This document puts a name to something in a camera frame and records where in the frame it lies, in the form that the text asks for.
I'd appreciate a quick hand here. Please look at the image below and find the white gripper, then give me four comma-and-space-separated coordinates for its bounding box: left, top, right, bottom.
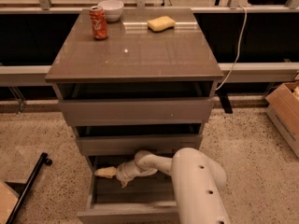
94, 163, 133, 188

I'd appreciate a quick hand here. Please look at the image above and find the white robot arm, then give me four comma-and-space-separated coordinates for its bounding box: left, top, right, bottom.
94, 147, 231, 224

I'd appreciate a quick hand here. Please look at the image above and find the grey middle drawer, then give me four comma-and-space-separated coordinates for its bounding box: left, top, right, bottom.
76, 123, 203, 156

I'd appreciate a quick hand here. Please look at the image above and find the grey drawer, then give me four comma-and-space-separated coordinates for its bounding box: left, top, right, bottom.
54, 81, 215, 126
79, 160, 179, 224
76, 123, 203, 156

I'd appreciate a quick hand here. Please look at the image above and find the grey bottom drawer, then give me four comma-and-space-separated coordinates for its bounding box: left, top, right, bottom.
79, 160, 179, 224

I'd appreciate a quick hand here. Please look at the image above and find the grey top drawer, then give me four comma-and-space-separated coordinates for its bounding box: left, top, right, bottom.
54, 81, 215, 126

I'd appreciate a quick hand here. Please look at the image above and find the grey drawer cabinet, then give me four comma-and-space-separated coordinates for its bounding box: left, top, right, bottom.
45, 7, 224, 161

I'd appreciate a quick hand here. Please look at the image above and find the black metal bar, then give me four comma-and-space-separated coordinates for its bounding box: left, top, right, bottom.
6, 152, 52, 224

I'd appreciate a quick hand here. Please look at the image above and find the wooden board corner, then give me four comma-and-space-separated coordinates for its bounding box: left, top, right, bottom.
0, 180, 19, 224

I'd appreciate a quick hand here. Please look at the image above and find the red soda can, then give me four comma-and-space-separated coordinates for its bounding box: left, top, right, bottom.
89, 6, 108, 40

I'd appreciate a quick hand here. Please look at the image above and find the yellow sponge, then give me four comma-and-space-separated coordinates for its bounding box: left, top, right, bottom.
147, 16, 176, 32

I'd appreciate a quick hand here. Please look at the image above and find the white ceramic bowl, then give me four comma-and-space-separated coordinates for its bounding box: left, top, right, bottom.
98, 0, 124, 21

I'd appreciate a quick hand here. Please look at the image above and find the cardboard box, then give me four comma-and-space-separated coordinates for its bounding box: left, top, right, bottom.
266, 81, 299, 157

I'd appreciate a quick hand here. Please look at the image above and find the grey metal rail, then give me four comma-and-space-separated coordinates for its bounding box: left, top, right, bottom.
0, 62, 299, 87

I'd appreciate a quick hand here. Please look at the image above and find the white cable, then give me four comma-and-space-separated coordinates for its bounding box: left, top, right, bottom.
214, 5, 248, 92

